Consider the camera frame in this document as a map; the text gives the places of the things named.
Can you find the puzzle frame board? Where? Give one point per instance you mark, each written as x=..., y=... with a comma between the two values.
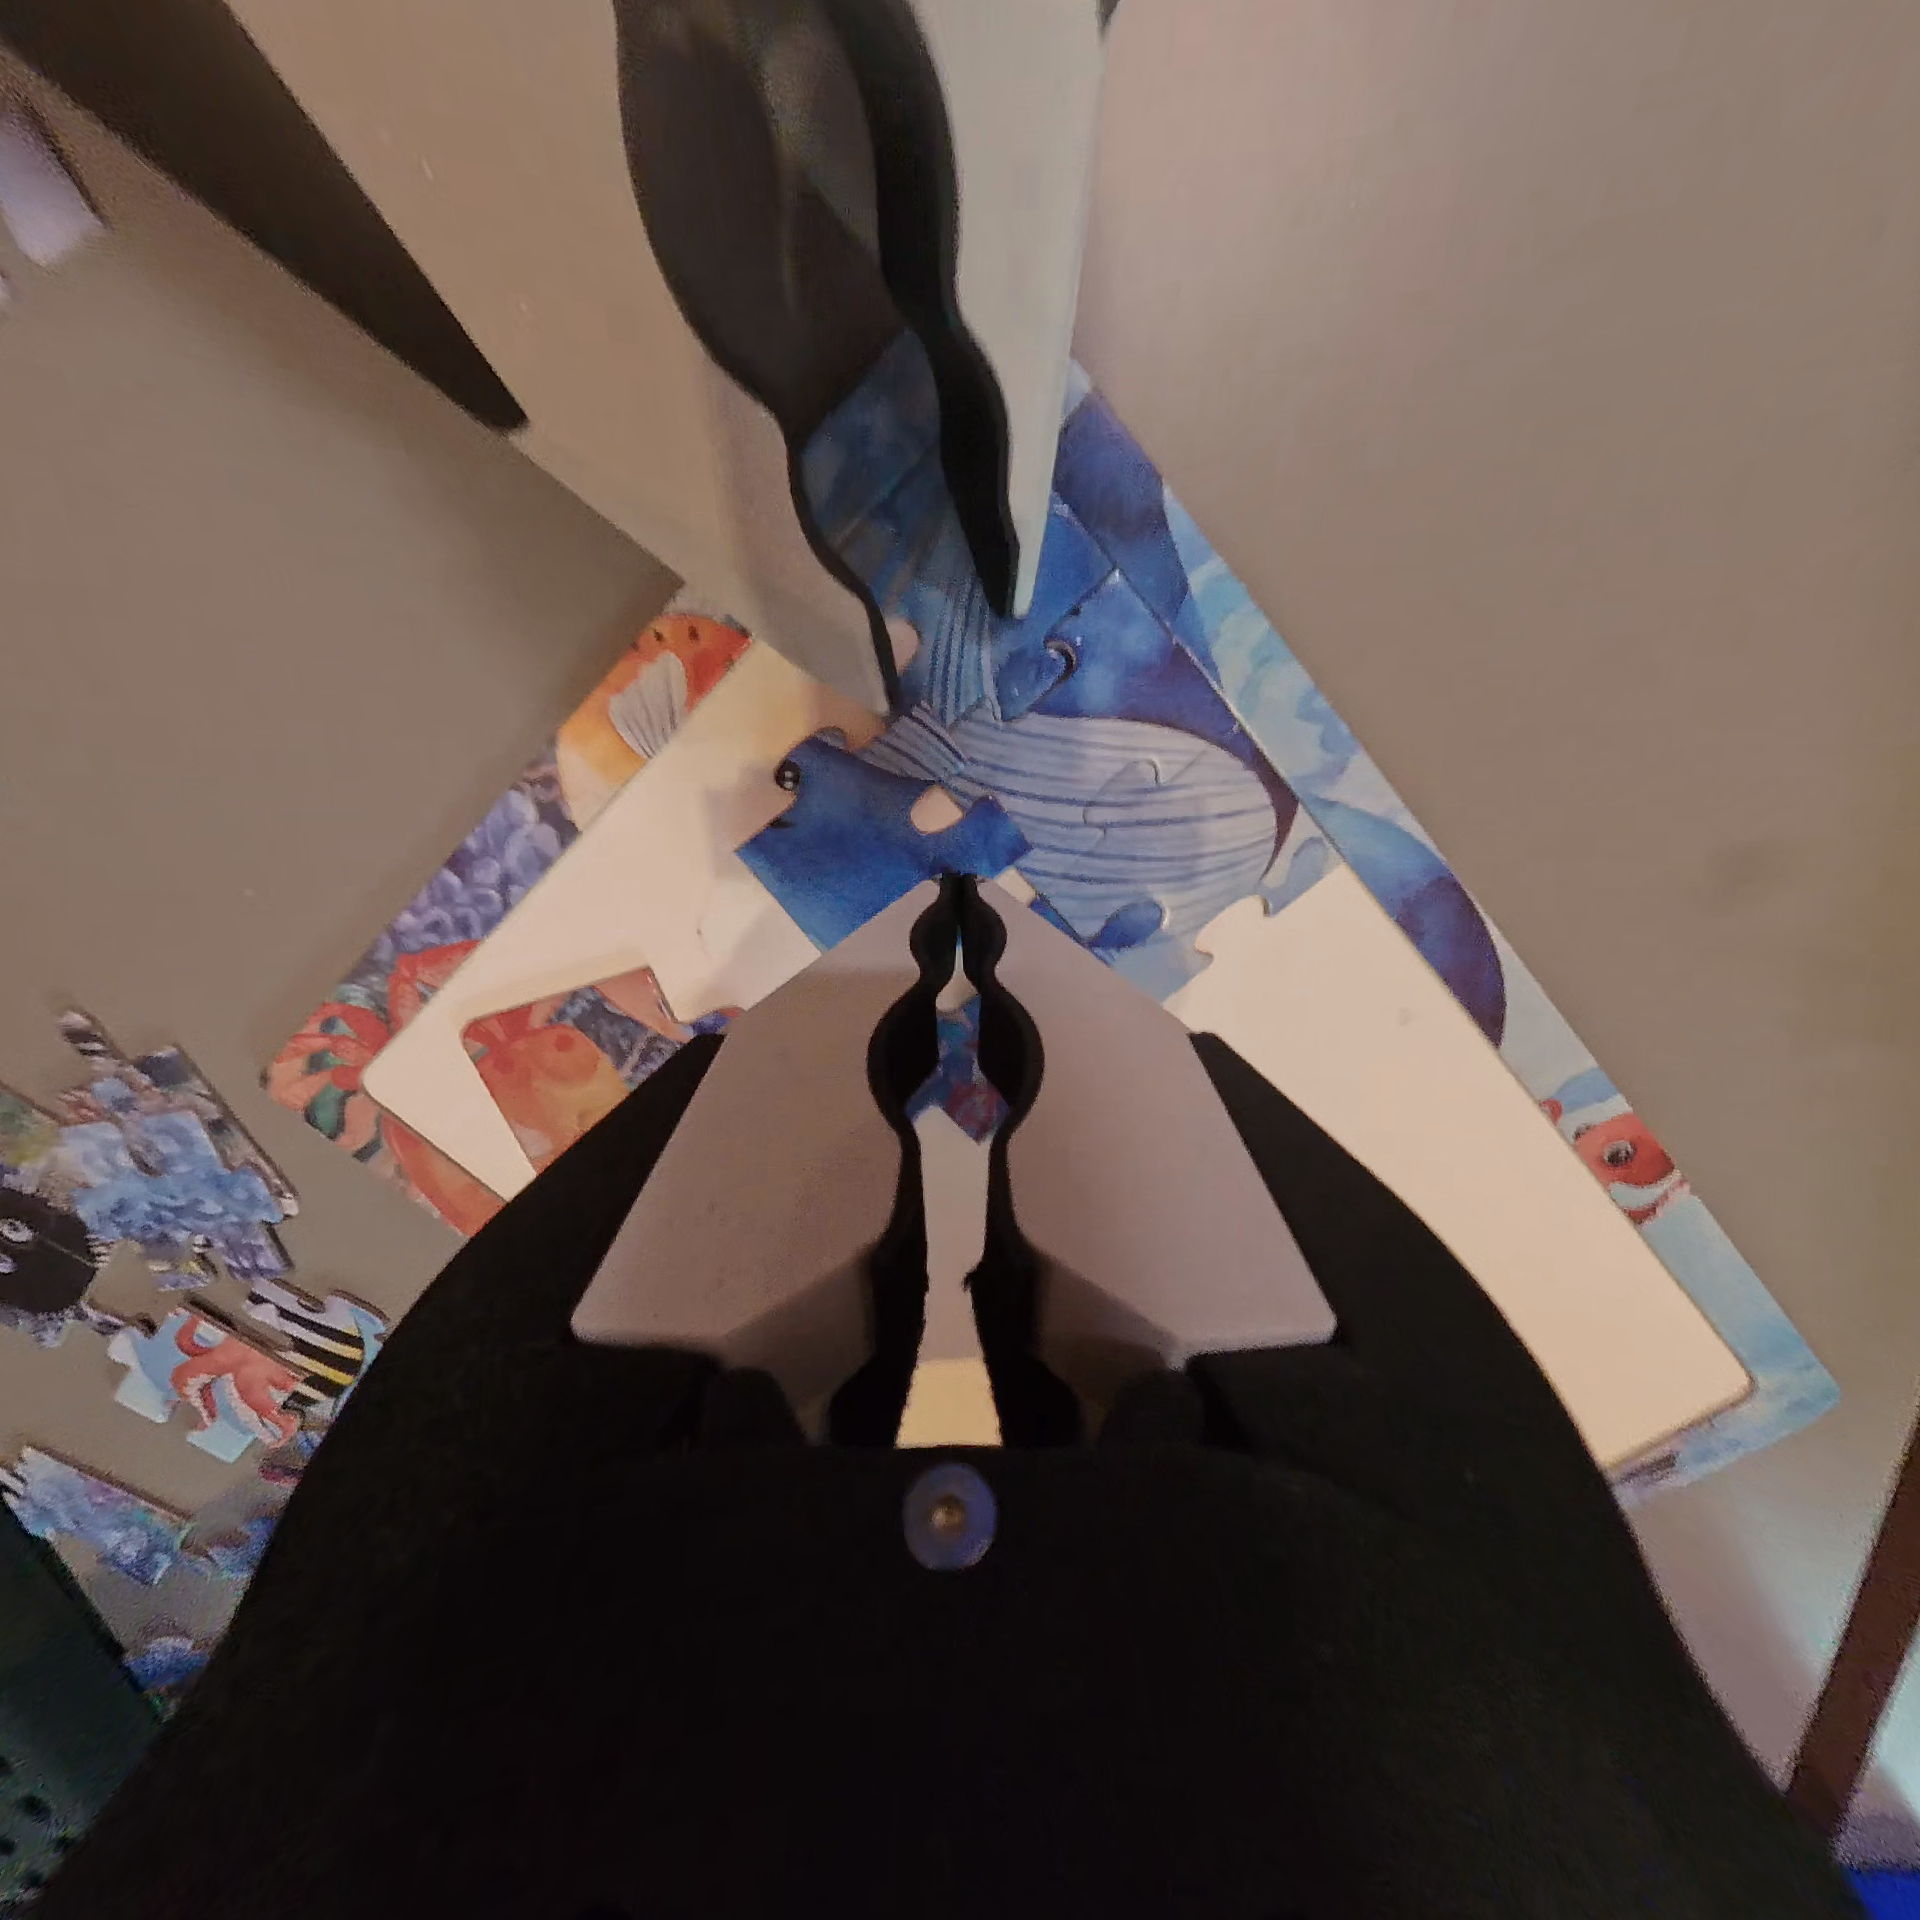
x=1425, y=1141

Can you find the dark blue puzzle piece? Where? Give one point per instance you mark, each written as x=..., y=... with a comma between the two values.
x=858, y=857

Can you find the blue bubble puzzle piece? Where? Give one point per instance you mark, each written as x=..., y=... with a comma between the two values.
x=166, y=1171

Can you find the red octopus puzzle piece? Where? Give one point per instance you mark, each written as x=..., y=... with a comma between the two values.
x=217, y=1378

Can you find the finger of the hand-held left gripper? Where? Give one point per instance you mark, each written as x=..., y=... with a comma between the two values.
x=1037, y=182
x=482, y=182

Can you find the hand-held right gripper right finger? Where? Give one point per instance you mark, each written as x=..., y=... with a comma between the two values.
x=1170, y=1201

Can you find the black perforated padded panel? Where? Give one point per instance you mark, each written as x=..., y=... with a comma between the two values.
x=61, y=1725

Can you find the jigsaw puzzle pieces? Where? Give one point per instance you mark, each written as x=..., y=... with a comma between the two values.
x=91, y=1499

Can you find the striped blue coral puzzle piece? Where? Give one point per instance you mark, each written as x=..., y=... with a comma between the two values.
x=968, y=1100

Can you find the striped fish puzzle piece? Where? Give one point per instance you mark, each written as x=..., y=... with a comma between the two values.
x=326, y=1342

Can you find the orange coral puzzle piece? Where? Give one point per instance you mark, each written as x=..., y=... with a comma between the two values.
x=557, y=1067

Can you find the joined blue whale puzzle section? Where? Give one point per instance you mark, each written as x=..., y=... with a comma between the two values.
x=1112, y=812

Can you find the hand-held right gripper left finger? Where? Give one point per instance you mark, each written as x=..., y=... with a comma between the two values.
x=735, y=1201

